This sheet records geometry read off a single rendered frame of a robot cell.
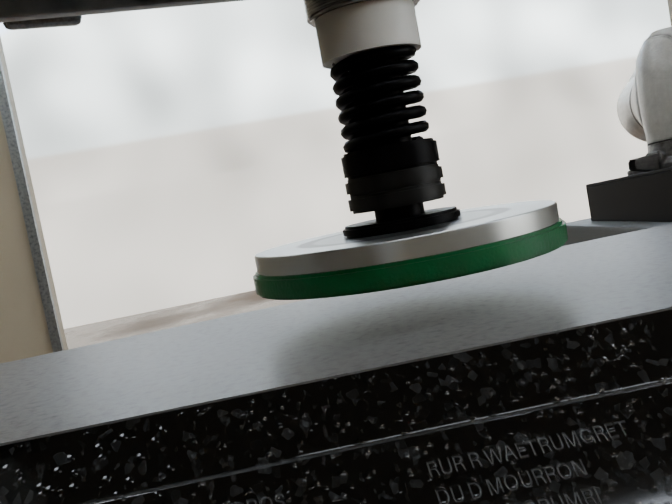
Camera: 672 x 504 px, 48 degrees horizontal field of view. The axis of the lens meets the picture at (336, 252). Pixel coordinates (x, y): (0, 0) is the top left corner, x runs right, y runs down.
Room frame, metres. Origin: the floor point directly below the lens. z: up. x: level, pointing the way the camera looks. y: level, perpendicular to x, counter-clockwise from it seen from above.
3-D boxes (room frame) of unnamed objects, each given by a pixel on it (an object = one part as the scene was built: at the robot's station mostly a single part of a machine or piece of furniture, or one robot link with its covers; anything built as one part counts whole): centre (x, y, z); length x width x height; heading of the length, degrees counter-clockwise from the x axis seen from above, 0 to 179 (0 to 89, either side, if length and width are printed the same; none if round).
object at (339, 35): (0.54, -0.05, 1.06); 0.07 x 0.07 x 0.04
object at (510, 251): (0.54, -0.05, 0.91); 0.22 x 0.22 x 0.04
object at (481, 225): (0.54, -0.05, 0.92); 0.21 x 0.21 x 0.01
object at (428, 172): (0.54, -0.05, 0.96); 0.07 x 0.07 x 0.01
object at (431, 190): (0.54, -0.05, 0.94); 0.07 x 0.07 x 0.01
